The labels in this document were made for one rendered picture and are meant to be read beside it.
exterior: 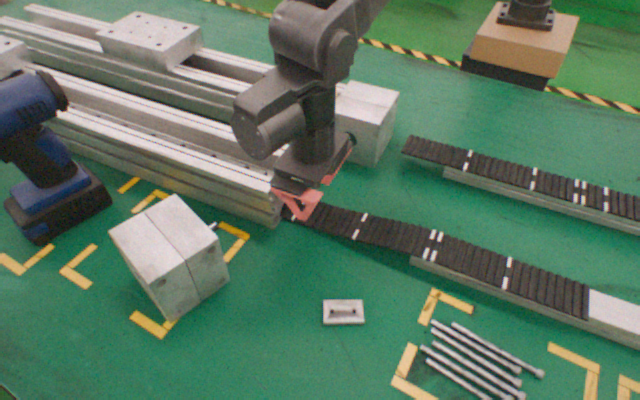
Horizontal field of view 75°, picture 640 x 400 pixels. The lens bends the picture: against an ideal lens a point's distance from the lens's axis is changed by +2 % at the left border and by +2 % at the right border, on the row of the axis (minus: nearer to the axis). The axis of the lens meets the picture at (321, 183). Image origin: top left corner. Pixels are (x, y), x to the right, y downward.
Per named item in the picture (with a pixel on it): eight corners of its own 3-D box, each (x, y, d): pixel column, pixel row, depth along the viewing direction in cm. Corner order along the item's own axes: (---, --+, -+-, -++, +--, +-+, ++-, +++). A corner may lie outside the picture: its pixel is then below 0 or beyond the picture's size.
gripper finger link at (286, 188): (273, 222, 58) (266, 174, 52) (296, 189, 63) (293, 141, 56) (316, 238, 56) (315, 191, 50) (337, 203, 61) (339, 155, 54)
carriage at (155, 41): (207, 58, 86) (200, 26, 81) (172, 84, 79) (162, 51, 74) (146, 42, 91) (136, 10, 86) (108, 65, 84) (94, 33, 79)
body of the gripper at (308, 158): (272, 177, 53) (267, 131, 48) (308, 132, 60) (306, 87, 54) (318, 192, 51) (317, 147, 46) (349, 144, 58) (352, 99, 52)
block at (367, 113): (396, 128, 79) (403, 84, 72) (373, 169, 71) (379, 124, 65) (352, 116, 82) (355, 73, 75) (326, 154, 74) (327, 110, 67)
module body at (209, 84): (348, 123, 80) (350, 84, 74) (326, 154, 74) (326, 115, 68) (50, 37, 104) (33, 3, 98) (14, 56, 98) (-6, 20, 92)
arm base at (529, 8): (553, 15, 98) (499, 8, 102) (567, -21, 92) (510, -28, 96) (551, 32, 93) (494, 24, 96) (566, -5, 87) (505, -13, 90)
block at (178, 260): (245, 269, 57) (235, 226, 50) (170, 324, 52) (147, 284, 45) (205, 228, 62) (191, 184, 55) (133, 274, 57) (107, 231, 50)
